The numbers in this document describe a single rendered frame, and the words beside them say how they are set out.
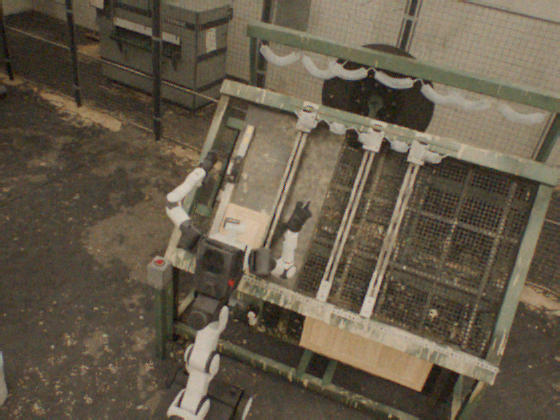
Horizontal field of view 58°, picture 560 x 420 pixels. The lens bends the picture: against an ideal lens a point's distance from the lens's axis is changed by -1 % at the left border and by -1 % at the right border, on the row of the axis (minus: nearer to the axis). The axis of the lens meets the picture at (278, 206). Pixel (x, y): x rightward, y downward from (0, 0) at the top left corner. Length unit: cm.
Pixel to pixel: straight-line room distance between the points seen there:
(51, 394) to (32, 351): 42
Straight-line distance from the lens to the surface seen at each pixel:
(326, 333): 369
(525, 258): 332
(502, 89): 351
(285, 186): 333
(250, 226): 338
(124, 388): 389
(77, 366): 406
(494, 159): 331
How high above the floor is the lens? 315
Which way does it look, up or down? 34 degrees down
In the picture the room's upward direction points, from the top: 9 degrees clockwise
